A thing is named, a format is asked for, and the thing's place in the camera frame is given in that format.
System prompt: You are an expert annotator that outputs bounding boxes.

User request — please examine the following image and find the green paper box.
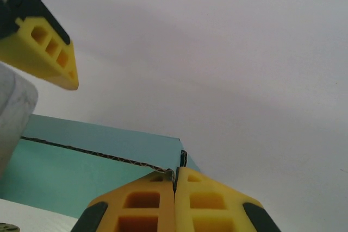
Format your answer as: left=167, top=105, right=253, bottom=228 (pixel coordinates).
left=0, top=114, right=202, bottom=211

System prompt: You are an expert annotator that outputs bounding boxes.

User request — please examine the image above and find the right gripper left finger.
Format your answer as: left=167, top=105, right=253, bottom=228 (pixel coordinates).
left=70, top=171, right=176, bottom=232

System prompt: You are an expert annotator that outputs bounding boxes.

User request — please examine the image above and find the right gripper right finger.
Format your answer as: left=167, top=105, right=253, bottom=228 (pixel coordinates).
left=173, top=166, right=282, bottom=232

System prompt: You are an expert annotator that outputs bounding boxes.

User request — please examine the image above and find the grey cylindrical container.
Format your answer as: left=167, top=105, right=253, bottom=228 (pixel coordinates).
left=0, top=62, right=39, bottom=178

